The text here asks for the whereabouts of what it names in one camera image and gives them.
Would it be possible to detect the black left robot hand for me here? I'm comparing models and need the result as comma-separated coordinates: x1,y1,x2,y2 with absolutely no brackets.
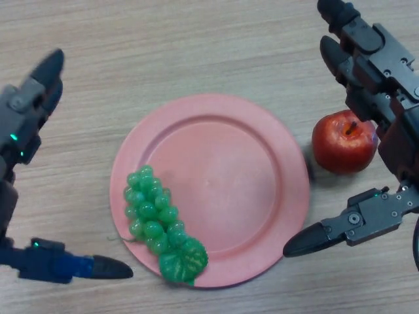
0,48,134,284

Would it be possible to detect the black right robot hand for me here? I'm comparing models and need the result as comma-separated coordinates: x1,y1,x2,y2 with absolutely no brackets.
282,0,419,258

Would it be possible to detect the green grapes bunch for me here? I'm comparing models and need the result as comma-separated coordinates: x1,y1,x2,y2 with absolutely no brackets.
107,165,210,287

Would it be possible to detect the pink round plate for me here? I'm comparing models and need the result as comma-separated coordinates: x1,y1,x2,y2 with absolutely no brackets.
109,94,311,288

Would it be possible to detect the red apple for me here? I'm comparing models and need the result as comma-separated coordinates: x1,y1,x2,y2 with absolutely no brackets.
311,109,379,174

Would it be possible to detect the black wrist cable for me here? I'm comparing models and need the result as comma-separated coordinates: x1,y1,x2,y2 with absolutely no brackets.
410,215,419,272

